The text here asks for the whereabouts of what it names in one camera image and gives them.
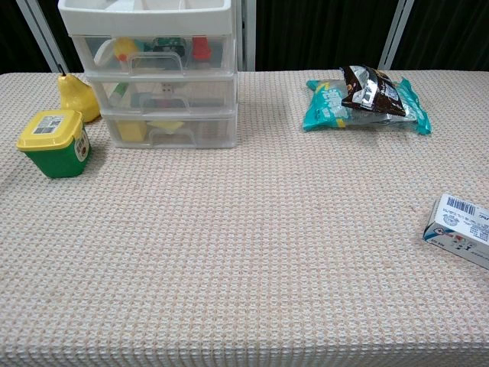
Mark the clear drawer with green tube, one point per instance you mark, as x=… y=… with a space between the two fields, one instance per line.
x=214 y=93

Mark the clear drawer with yellow block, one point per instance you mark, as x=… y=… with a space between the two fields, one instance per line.
x=210 y=130

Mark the white die with black dots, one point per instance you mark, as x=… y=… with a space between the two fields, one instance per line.
x=167 y=88

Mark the clear drawer with red cup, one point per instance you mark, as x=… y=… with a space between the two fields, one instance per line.
x=217 y=53

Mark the white blue medicine box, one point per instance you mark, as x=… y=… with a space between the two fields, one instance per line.
x=458 y=229

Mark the beige woven tablecloth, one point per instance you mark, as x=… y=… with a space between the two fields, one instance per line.
x=244 y=248

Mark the teal snack bag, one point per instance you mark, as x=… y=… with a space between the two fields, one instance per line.
x=324 y=111

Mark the yellow block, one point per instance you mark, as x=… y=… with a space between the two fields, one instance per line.
x=131 y=130

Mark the red plastic cup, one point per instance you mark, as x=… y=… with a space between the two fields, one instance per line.
x=201 y=49

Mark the brown snack bag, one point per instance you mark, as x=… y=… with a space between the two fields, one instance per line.
x=366 y=91

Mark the green white tube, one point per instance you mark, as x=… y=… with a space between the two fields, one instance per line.
x=117 y=93

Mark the green circuit board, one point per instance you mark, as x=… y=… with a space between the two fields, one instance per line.
x=168 y=45

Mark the black curtain panel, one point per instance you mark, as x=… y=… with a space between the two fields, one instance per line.
x=451 y=34
x=321 y=34
x=57 y=42
x=15 y=38

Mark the yellow toy bottle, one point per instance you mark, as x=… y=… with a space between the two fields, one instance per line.
x=125 y=49

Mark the green tub with yellow lid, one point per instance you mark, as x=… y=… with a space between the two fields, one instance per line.
x=57 y=153

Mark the yellow toy pear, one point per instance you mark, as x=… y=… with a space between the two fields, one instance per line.
x=76 y=95

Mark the white metal frame post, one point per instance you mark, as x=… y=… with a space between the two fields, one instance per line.
x=247 y=34
x=395 y=34
x=42 y=34

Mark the white plastic drawer unit frame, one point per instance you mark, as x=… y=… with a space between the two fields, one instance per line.
x=153 y=23

